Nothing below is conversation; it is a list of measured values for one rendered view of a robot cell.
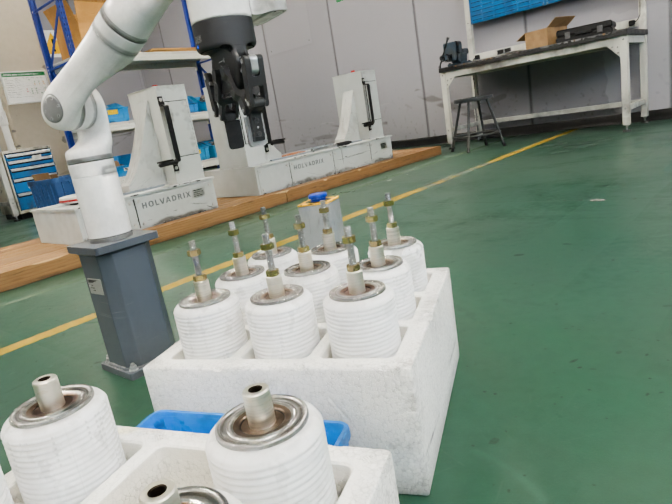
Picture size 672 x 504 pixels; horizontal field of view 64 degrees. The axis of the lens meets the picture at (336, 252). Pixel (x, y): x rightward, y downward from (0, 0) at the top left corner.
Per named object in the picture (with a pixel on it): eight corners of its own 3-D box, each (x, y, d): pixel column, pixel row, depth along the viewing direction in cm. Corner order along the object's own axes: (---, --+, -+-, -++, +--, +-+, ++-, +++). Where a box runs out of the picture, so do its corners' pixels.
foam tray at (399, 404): (171, 476, 80) (141, 367, 76) (276, 357, 116) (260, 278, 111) (429, 497, 67) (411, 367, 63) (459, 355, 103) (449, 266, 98)
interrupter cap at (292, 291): (251, 294, 78) (250, 290, 78) (302, 284, 79) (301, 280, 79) (249, 311, 71) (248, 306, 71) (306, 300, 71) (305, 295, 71)
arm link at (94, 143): (73, 88, 117) (94, 166, 121) (35, 88, 109) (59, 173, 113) (104, 80, 113) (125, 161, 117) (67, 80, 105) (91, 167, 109)
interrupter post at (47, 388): (35, 415, 52) (24, 384, 51) (55, 401, 54) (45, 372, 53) (52, 416, 51) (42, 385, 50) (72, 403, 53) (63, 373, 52)
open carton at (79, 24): (53, 65, 542) (39, 12, 530) (117, 63, 596) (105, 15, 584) (82, 53, 507) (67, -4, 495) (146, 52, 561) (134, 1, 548)
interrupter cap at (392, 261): (378, 257, 87) (377, 253, 86) (413, 261, 81) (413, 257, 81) (344, 271, 82) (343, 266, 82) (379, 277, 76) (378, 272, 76)
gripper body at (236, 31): (181, 26, 68) (197, 102, 70) (203, 8, 60) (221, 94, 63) (235, 23, 71) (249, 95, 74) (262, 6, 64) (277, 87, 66)
